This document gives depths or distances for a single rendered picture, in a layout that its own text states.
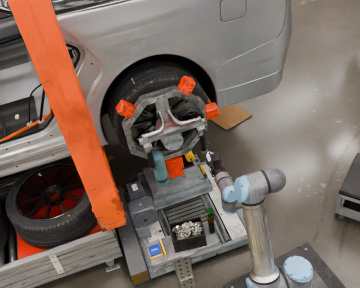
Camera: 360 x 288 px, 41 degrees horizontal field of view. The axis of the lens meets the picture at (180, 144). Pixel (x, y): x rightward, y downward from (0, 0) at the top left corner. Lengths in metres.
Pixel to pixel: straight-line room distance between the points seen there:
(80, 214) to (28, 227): 0.34
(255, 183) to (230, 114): 2.28
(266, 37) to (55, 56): 1.48
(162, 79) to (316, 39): 2.77
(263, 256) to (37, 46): 1.44
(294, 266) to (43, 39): 1.65
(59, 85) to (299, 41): 3.54
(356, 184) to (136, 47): 1.70
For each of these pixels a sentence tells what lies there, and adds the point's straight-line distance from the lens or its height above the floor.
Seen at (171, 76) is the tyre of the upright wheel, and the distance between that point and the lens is 3.04.
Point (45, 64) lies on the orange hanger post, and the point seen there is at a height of 1.75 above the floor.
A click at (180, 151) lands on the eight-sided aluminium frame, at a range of 3.30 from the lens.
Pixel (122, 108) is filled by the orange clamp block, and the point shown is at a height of 1.11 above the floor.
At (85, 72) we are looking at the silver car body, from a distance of 2.97.
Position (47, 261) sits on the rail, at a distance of 3.34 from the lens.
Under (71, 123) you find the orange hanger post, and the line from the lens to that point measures 2.48.
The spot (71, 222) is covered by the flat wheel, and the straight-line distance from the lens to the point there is 3.27.
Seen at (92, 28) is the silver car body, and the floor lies 1.59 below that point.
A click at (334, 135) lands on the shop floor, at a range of 4.28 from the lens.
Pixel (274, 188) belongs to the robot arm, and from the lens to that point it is 2.29.
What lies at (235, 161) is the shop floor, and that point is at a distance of 4.04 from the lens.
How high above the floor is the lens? 2.89
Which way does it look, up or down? 43 degrees down
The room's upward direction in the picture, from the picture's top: 11 degrees counter-clockwise
